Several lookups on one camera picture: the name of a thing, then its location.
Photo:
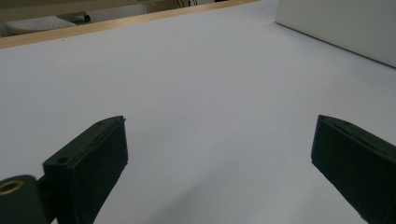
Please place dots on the white perforated seat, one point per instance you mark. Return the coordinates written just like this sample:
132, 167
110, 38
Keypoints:
37, 25

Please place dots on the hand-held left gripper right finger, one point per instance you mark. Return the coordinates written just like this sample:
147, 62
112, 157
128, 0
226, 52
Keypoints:
358, 161

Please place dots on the white plastic basket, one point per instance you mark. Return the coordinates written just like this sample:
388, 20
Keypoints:
342, 28

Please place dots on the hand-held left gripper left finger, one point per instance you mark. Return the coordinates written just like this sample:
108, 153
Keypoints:
90, 161

